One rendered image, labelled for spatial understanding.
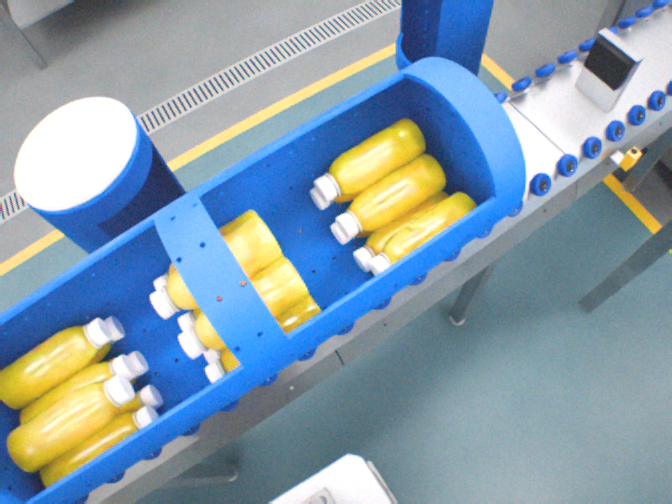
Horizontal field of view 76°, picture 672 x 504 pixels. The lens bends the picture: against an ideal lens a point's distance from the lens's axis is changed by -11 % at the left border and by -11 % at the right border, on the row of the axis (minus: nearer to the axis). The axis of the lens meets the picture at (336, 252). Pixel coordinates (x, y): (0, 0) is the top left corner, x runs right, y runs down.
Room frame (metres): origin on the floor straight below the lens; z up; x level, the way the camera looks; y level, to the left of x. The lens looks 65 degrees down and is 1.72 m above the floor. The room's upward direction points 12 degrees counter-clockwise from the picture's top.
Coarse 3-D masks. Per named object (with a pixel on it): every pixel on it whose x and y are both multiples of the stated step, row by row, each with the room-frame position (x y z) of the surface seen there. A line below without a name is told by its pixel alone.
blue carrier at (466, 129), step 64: (448, 64) 0.48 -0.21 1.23; (320, 128) 0.49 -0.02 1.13; (384, 128) 0.53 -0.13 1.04; (448, 128) 0.46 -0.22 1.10; (512, 128) 0.36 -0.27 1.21; (192, 192) 0.37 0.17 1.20; (256, 192) 0.44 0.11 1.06; (448, 192) 0.42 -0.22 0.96; (512, 192) 0.31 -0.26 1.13; (128, 256) 0.35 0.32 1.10; (192, 256) 0.26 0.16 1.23; (320, 256) 0.35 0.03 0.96; (448, 256) 0.26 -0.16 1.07; (0, 320) 0.24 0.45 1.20; (64, 320) 0.28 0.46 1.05; (128, 320) 0.29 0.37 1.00; (256, 320) 0.18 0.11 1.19; (320, 320) 0.18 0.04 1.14; (192, 384) 0.17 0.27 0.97; (256, 384) 0.13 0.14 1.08; (0, 448) 0.09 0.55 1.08; (128, 448) 0.06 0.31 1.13
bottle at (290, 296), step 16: (272, 272) 0.26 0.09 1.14; (288, 272) 0.25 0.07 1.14; (256, 288) 0.24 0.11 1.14; (272, 288) 0.24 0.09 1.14; (288, 288) 0.23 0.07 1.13; (304, 288) 0.23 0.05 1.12; (272, 304) 0.22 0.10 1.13; (288, 304) 0.22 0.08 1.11; (192, 336) 0.20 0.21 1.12; (208, 336) 0.19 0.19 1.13
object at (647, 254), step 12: (660, 228) 0.38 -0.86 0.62; (648, 240) 0.38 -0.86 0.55; (660, 240) 0.36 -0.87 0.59; (636, 252) 0.38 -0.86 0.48; (648, 252) 0.36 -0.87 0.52; (660, 252) 0.34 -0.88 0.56; (624, 264) 0.37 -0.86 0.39; (636, 264) 0.35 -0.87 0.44; (648, 264) 0.33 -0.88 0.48; (612, 276) 0.37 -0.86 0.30; (624, 276) 0.35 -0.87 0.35; (636, 276) 0.33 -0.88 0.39; (600, 288) 0.37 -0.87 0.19; (612, 288) 0.34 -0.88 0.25; (588, 300) 0.36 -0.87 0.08; (600, 300) 0.34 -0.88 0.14; (588, 312) 0.33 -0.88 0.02
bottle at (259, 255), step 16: (256, 224) 0.31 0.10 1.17; (240, 240) 0.30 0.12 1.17; (256, 240) 0.29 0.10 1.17; (272, 240) 0.29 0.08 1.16; (240, 256) 0.28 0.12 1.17; (256, 256) 0.28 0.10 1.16; (272, 256) 0.28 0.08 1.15; (176, 272) 0.27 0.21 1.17; (256, 272) 0.27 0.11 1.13; (176, 288) 0.25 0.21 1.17; (176, 304) 0.24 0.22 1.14; (192, 304) 0.23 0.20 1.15
